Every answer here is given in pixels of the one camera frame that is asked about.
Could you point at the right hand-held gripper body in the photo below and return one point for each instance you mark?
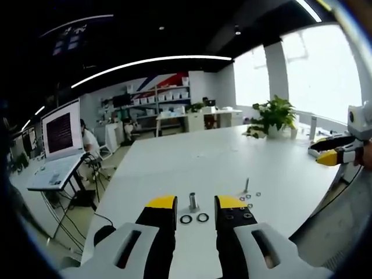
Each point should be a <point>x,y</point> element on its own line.
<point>360,122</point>

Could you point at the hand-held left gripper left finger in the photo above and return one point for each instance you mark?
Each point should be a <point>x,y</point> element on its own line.
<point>136,250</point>

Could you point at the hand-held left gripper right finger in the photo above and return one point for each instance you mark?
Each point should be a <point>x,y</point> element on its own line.
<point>247,250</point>

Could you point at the thin metal threaded stud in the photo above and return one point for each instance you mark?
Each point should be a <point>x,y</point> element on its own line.
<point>247,184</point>

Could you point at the thick metal threaded stud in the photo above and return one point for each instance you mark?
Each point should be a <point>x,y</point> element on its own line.
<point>193,201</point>

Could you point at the person's right hand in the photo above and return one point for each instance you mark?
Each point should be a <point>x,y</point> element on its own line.
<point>365,158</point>

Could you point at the white bottle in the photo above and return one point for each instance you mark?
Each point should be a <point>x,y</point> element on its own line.
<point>313,128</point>

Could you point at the dark round object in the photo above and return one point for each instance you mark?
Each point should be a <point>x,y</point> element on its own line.
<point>104,234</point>

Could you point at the grey fabric chair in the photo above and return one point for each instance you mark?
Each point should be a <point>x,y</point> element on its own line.
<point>334,221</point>

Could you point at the green potted plant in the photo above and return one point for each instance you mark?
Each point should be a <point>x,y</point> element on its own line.
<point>274,114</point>

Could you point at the white cabinet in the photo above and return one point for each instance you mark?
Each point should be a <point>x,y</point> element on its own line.
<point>215,117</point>

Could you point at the short ceiling light strip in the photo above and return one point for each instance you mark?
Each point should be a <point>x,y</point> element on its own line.
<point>311,10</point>

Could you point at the white desk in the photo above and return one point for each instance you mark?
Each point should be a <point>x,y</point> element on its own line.
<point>171,117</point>

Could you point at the white storage shelf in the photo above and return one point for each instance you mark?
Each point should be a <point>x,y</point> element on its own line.
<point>162,97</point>

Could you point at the long ceiling light strip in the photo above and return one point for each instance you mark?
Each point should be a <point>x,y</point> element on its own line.
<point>151,62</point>

